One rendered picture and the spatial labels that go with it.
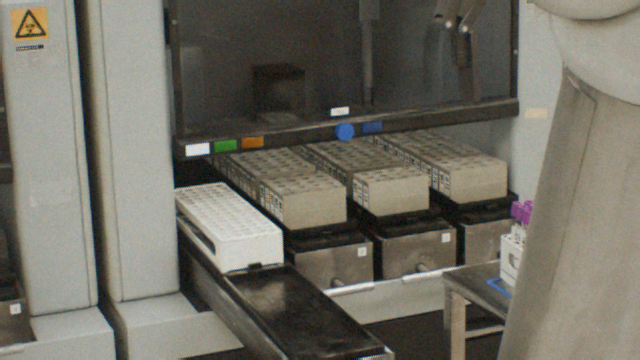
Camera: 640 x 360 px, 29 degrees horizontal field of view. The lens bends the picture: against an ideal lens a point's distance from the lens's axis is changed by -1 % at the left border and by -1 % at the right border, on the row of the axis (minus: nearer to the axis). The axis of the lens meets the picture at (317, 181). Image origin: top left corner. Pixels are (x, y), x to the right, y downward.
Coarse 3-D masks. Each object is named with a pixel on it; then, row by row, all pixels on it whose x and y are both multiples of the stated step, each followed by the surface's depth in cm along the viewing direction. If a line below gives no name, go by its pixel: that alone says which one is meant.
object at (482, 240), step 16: (448, 208) 212; (496, 208) 209; (464, 224) 207; (480, 224) 206; (496, 224) 207; (464, 240) 206; (480, 240) 207; (496, 240) 208; (480, 256) 207; (496, 256) 209
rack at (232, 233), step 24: (192, 192) 208; (216, 192) 208; (192, 216) 196; (216, 216) 195; (240, 216) 194; (216, 240) 185; (240, 240) 184; (264, 240) 186; (216, 264) 187; (240, 264) 185; (264, 264) 187
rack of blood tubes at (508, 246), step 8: (504, 240) 176; (512, 240) 175; (504, 248) 176; (512, 248) 173; (520, 248) 172; (504, 256) 176; (520, 256) 171; (504, 264) 176; (504, 272) 177; (512, 272) 174; (512, 280) 174
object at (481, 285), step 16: (448, 272) 181; (464, 272) 181; (480, 272) 180; (496, 272) 180; (448, 288) 181; (464, 288) 175; (480, 288) 174; (496, 288) 174; (512, 288) 174; (448, 304) 181; (464, 304) 181; (480, 304) 171; (496, 304) 169; (448, 320) 182; (464, 320) 182; (496, 320) 168; (448, 336) 183; (464, 336) 183; (448, 352) 184; (464, 352) 184
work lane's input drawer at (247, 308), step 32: (192, 256) 195; (224, 288) 182; (256, 288) 181; (288, 288) 181; (224, 320) 180; (256, 320) 169; (288, 320) 170; (320, 320) 169; (352, 320) 166; (256, 352) 168; (288, 352) 158; (320, 352) 156; (352, 352) 156; (384, 352) 158
